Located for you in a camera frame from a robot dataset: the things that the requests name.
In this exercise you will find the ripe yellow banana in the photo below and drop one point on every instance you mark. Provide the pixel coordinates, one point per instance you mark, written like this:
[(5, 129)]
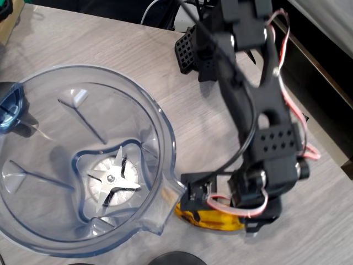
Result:
[(215, 222)]

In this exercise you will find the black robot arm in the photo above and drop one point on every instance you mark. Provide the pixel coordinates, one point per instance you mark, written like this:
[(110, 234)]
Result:
[(264, 96)]

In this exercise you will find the clear plastic blender jar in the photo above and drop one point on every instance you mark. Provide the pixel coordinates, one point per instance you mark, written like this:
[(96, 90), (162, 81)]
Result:
[(154, 124)]

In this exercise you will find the steel blender blade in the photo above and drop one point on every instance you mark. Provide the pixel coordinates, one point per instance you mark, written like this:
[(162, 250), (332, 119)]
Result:
[(111, 179)]

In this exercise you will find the black round lid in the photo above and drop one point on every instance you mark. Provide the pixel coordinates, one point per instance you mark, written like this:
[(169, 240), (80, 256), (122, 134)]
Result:
[(176, 259)]

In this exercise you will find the green and black object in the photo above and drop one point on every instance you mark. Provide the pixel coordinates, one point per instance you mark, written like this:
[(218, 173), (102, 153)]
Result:
[(5, 8)]

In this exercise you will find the black wrist camera board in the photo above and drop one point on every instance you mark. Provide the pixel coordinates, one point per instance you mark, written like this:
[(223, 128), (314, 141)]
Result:
[(193, 187)]

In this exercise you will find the dark wooden furniture frame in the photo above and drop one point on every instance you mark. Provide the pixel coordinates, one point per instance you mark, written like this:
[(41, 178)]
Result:
[(317, 66)]

